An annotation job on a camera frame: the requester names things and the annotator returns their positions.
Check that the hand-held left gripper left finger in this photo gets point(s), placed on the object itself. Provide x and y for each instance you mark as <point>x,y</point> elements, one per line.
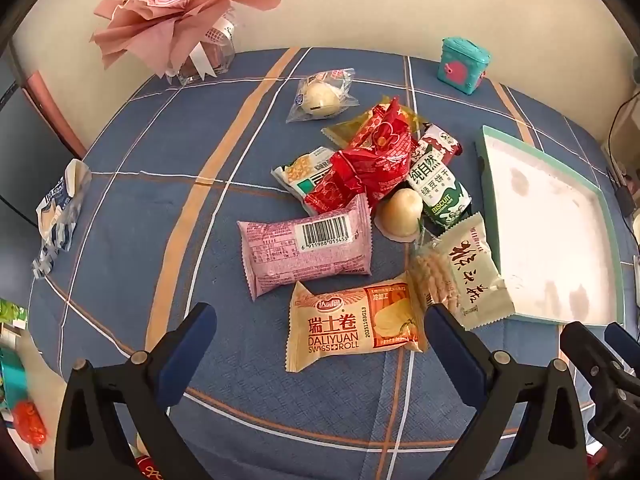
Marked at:
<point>192,340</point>

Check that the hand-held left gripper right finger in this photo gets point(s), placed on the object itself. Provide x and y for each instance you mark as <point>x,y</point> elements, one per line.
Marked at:
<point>450,335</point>

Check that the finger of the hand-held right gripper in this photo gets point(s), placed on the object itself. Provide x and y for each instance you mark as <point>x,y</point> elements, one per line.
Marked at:
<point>587,352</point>
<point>622,342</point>

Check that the beige cake roll packet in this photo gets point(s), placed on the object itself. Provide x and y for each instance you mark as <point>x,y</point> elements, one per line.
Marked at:
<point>340,330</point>

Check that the teal rimmed white tray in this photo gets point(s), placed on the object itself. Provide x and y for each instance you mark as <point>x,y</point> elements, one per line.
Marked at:
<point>545,230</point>

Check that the green white biscuit packet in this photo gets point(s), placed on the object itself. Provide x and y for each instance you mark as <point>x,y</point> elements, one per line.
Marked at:
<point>440,195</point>

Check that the red flower print snack bag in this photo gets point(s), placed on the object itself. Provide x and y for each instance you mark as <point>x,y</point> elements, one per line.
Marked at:
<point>382,152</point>

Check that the clear steamed bun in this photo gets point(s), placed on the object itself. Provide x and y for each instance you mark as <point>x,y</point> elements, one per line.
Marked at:
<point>397,212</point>
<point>320,97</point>

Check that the cream rice cracker packet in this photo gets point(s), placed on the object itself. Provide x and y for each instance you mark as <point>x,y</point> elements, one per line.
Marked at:
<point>470,270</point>

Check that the red ornament with gold print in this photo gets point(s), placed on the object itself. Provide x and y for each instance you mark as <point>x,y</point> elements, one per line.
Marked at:
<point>147,467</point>

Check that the pink snack packet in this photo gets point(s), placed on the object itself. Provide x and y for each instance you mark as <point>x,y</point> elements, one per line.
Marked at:
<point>300,255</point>

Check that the black power adapter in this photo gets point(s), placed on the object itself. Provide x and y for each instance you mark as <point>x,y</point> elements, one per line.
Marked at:
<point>627,200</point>

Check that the blue plaid bedsheet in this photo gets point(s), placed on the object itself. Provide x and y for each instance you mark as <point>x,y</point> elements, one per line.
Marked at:
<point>175,160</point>

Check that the orange toy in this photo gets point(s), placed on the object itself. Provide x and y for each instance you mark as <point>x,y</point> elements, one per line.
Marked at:
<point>30,422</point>

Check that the green packages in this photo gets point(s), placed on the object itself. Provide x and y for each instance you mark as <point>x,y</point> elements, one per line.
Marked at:
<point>11,310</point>

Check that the blue white snack packet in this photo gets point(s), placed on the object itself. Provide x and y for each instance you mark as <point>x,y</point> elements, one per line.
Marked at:
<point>57,215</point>

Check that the red white snack packet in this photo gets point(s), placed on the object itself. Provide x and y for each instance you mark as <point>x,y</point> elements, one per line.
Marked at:
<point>440,140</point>

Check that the green white corn packet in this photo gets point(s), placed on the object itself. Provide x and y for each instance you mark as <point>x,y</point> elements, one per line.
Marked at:
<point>300,172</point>

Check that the yellow snack packet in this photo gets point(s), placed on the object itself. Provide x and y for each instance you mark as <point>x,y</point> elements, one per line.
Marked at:
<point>345,132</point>

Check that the small teal tin box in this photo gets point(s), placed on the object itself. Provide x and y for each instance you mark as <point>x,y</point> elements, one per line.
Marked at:
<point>460,67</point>

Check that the clear glass vase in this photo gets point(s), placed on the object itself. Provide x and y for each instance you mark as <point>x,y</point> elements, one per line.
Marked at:
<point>220,57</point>

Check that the pink rose bouquet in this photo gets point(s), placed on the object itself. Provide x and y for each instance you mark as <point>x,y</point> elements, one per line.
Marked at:
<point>170,5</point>

